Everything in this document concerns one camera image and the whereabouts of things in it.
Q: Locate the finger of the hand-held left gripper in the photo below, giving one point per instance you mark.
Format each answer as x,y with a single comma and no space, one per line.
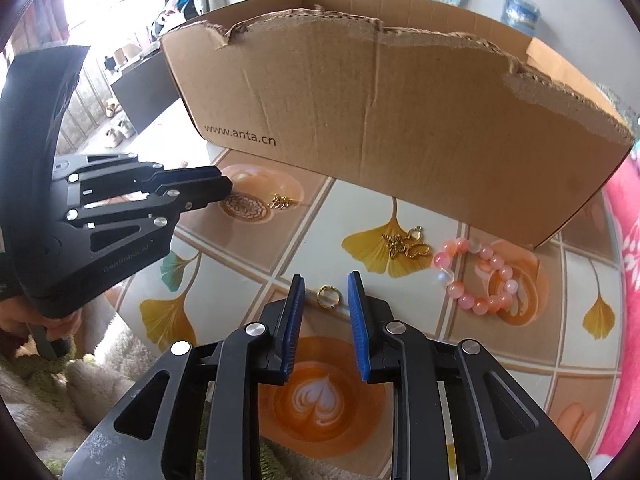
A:
200,176
200,199

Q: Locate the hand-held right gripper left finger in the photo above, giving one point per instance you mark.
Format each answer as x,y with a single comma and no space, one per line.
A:
290,330

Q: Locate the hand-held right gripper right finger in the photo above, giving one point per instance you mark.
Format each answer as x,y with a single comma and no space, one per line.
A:
360,325

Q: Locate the round filigree pendant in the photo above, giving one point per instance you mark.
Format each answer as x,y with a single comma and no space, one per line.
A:
245,206

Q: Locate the gold butterfly charm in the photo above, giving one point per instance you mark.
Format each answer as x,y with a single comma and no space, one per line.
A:
396,246

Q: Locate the gold heart charm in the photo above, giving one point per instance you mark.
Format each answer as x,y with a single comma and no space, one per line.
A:
414,234

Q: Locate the brown cardboard box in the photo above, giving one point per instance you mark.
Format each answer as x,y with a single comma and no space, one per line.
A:
400,125

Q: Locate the person's left hand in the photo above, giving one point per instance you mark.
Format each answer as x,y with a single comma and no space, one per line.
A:
55,330

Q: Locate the grey cabinet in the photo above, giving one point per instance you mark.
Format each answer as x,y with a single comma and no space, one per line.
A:
142,90

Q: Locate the ginkgo and coffee print tablecloth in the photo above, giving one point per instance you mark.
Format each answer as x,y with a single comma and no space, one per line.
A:
325,220

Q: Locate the pile of clothes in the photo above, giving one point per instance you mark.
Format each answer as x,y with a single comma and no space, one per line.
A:
180,0

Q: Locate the pink floral blanket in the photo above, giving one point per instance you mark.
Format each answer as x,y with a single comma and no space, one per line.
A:
622,310

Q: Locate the blue water jug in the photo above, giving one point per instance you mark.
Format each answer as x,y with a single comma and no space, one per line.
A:
520,12

